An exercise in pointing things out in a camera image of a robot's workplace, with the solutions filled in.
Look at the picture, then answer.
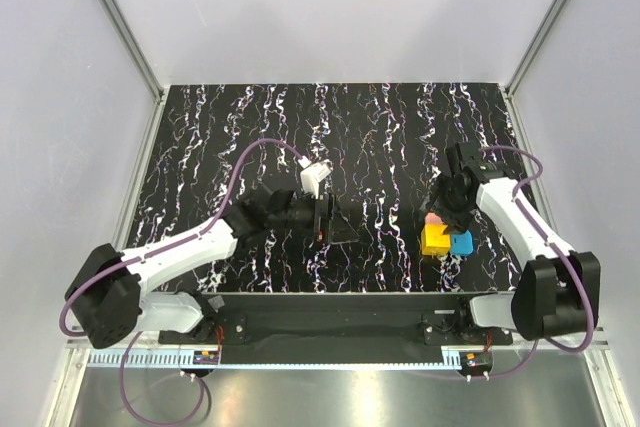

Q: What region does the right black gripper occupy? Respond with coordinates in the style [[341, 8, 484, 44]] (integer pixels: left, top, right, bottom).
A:
[[419, 173, 477, 236]]

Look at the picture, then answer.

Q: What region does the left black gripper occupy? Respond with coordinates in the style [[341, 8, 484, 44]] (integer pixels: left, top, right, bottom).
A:
[[268, 189, 358, 245]]

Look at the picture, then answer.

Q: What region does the pink plug adapter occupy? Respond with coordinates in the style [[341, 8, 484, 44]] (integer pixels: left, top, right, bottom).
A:
[[425, 212, 445, 225]]

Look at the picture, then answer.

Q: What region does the blue folding extension socket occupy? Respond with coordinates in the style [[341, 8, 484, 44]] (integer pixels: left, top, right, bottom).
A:
[[450, 231, 474, 257]]

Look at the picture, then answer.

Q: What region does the yellow socket cube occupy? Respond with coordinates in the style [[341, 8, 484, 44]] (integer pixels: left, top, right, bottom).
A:
[[421, 224, 451, 257]]

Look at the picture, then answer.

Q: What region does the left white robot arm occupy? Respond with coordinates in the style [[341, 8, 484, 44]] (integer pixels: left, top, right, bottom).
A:
[[64, 184, 358, 349]]

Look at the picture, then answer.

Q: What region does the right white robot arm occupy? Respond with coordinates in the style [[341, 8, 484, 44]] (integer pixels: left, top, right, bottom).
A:
[[421, 142, 601, 352]]

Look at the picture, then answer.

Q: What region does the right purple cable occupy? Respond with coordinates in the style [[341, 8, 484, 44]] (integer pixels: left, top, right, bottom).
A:
[[469, 145, 599, 378]]

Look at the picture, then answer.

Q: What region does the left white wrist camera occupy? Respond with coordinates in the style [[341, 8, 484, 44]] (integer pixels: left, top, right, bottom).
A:
[[298, 156, 333, 198]]

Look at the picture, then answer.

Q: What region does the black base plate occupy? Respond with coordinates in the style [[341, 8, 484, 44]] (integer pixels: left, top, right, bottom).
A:
[[159, 293, 511, 368]]

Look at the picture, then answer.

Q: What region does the slotted cable duct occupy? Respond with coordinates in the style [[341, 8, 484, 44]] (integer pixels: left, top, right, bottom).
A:
[[88, 348, 220, 369]]

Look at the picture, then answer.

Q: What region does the right aluminium frame post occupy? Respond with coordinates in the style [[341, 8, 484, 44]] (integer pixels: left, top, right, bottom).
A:
[[504, 0, 570, 98]]

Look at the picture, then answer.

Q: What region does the aluminium frame post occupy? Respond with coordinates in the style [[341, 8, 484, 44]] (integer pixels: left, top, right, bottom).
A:
[[504, 0, 570, 98], [74, 0, 169, 101]]

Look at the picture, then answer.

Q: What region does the left aluminium frame post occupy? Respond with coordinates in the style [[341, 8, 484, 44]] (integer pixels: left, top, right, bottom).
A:
[[74, 0, 169, 101]]

